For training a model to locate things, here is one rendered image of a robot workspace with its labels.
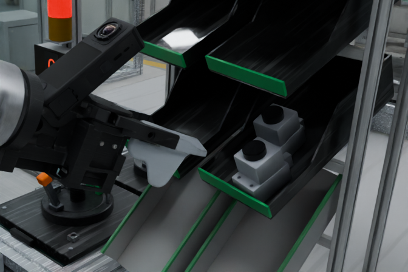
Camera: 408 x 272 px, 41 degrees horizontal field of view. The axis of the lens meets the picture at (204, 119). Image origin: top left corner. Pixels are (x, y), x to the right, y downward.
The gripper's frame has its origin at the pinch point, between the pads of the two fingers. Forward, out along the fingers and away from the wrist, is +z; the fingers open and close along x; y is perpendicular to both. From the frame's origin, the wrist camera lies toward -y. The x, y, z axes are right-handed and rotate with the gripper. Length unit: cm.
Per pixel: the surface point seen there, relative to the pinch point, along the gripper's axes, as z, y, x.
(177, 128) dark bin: 17.2, 1.7, -17.0
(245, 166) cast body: 11.7, 1.4, 2.1
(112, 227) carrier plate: 26.0, 25.3, -32.2
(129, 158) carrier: 44, 17, -55
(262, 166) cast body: 12.1, 0.6, 4.3
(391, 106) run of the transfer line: 133, -23, -41
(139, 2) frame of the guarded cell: 93, -28, -140
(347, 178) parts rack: 25.3, -1.6, 8.6
